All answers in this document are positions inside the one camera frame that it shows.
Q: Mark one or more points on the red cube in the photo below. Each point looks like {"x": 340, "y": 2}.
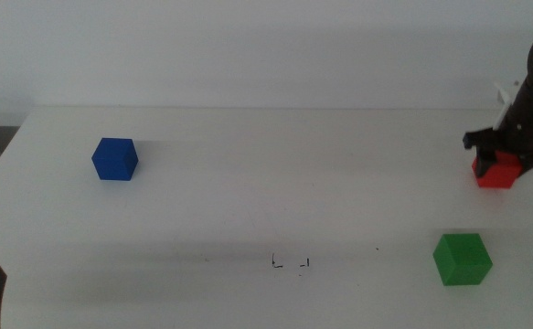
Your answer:
{"x": 499, "y": 177}

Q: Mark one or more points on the green cube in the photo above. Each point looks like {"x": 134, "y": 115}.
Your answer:
{"x": 461, "y": 260}

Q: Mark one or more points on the blue cube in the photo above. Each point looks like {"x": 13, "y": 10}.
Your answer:
{"x": 114, "y": 160}

